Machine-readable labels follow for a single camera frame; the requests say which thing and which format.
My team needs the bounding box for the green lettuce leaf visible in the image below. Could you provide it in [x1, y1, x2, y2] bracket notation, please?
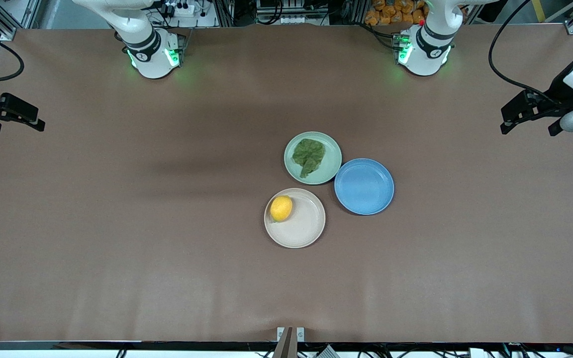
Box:
[292, 139, 326, 179]

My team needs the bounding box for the yellow lemon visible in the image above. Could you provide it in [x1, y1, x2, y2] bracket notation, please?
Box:
[270, 195, 293, 222]

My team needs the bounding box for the blue round plate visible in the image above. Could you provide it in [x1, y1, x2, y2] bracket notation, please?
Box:
[334, 158, 395, 216]

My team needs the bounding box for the bag of orange snacks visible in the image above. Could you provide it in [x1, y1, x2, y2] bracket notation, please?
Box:
[365, 0, 429, 26]

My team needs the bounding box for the green round plate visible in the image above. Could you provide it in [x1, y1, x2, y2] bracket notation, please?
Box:
[284, 131, 343, 185]

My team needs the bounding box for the white power strip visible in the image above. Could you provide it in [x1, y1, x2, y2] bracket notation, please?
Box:
[160, 0, 195, 18]

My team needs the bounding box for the beige round plate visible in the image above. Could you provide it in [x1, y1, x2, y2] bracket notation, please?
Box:
[264, 188, 326, 249]

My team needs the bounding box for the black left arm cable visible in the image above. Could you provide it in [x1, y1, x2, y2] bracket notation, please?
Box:
[488, 0, 561, 103]

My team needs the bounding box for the black base cable bundle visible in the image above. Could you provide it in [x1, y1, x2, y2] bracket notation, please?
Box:
[361, 22, 401, 50]

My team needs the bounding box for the metal table edge bracket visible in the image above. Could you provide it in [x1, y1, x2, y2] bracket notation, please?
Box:
[277, 327, 305, 358]

